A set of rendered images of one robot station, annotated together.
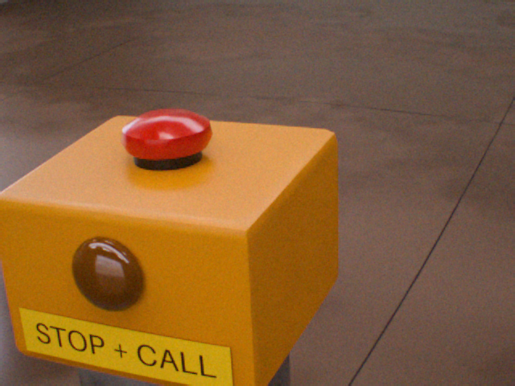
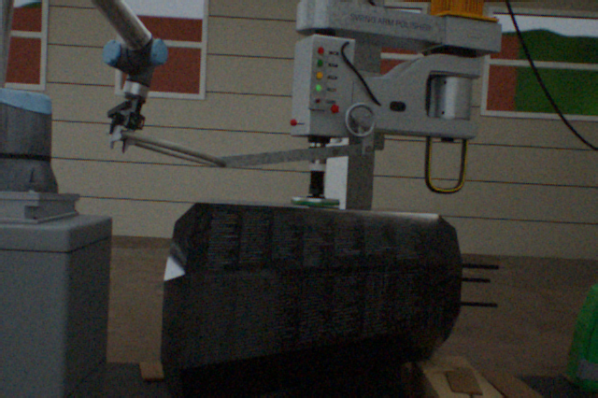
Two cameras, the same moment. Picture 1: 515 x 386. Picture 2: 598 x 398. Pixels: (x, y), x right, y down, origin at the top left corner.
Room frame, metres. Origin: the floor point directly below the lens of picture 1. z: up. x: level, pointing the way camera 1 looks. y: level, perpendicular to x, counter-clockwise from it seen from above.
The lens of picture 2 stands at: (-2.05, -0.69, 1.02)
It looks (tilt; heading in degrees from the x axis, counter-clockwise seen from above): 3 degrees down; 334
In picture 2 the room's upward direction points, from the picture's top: 3 degrees clockwise
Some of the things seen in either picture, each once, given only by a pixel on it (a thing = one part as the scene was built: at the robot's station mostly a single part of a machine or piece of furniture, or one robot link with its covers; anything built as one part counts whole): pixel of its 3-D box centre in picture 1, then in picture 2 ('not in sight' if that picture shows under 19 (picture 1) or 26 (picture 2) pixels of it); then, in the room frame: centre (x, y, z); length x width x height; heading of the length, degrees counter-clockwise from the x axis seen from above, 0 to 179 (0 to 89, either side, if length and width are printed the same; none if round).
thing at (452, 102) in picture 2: not in sight; (449, 100); (0.44, -2.66, 1.39); 0.19 x 0.19 x 0.20
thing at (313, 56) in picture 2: not in sight; (318, 76); (0.39, -1.92, 1.41); 0.08 x 0.03 x 0.28; 86
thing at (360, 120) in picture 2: not in sight; (356, 120); (0.37, -2.11, 1.24); 0.15 x 0.10 x 0.15; 86
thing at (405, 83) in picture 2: not in sight; (401, 103); (0.45, -2.39, 1.35); 0.74 x 0.23 x 0.49; 86
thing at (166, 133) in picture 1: (166, 136); not in sight; (0.39, 0.04, 1.09); 0.04 x 0.04 x 0.02
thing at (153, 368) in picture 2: not in sight; (151, 370); (0.99, -1.42, 0.02); 0.25 x 0.10 x 0.01; 173
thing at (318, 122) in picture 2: not in sight; (338, 93); (0.49, -2.08, 1.36); 0.36 x 0.22 x 0.45; 86
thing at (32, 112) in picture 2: not in sight; (20, 122); (-0.14, -0.77, 1.10); 0.17 x 0.15 x 0.18; 37
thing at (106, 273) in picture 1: (106, 274); not in sight; (0.33, 0.06, 1.05); 0.03 x 0.02 x 0.03; 69
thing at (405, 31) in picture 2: not in sight; (396, 34); (0.47, -2.35, 1.66); 0.96 x 0.25 x 0.17; 86
